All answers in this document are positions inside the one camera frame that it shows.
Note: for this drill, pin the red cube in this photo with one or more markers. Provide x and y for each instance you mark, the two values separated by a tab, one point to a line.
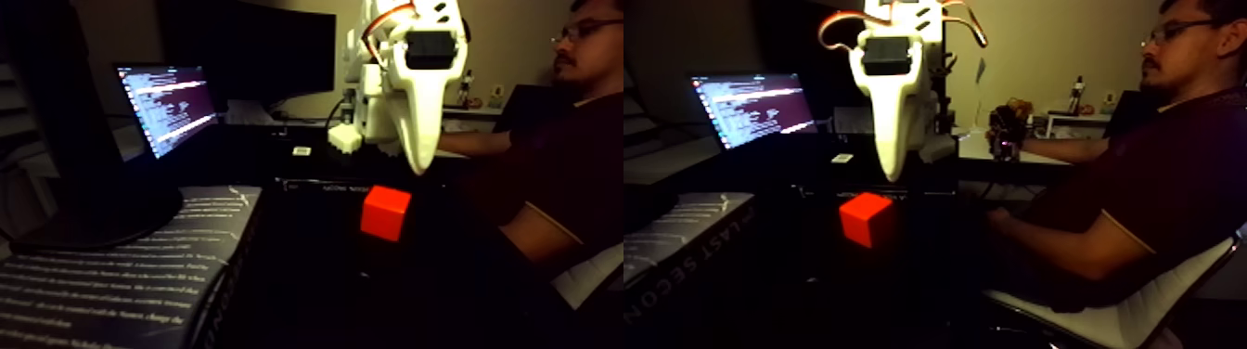
385	214

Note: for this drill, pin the person's hand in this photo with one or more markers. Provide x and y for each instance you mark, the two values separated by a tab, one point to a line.
1013	122

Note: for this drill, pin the black box with white lettering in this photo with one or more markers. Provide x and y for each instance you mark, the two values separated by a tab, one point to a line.
321	184

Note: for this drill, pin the small white tag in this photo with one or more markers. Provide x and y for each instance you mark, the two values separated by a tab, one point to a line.
302	151

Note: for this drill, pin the black flat monitor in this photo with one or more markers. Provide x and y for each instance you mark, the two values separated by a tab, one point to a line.
253	49

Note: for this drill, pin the open laptop with lit screen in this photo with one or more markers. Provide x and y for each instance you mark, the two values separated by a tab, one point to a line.
170	107

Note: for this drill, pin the black book with white print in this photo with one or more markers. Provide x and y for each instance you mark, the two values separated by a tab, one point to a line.
97	283

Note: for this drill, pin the small figurine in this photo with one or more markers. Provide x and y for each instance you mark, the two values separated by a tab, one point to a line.
1077	93

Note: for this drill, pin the white office chair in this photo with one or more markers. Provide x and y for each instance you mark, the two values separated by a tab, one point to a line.
1120	322

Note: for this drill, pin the person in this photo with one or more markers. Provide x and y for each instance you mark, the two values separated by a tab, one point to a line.
1169	166

